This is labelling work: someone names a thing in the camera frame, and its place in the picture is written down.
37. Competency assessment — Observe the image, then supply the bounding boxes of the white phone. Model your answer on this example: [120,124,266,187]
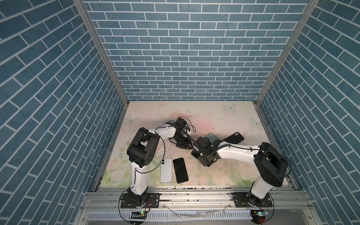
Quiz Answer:
[160,158,173,183]

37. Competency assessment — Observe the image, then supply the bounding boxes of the blue phone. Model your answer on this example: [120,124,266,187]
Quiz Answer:
[191,150,201,159]

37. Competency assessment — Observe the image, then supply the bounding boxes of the white slotted cable duct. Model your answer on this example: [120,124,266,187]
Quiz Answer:
[88,210,253,222]

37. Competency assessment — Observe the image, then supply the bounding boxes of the light teal case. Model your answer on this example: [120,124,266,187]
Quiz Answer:
[206,133,218,143]

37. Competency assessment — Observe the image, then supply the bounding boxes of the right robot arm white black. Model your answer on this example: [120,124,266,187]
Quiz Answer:
[191,140,290,207]

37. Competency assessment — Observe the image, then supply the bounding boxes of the black phone case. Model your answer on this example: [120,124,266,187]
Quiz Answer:
[223,132,245,144]

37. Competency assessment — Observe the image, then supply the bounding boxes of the aluminium front rail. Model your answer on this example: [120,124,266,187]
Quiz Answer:
[80,187,313,211]

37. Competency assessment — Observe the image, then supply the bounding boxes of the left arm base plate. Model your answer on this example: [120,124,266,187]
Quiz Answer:
[120,193,160,209]

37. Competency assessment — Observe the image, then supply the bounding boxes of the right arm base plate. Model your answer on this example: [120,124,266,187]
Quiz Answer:
[230,192,273,208]

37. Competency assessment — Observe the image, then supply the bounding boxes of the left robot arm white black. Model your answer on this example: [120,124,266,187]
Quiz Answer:
[127,124,195,197]

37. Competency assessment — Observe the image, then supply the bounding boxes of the black phone screen up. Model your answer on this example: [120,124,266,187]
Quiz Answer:
[173,157,188,184]

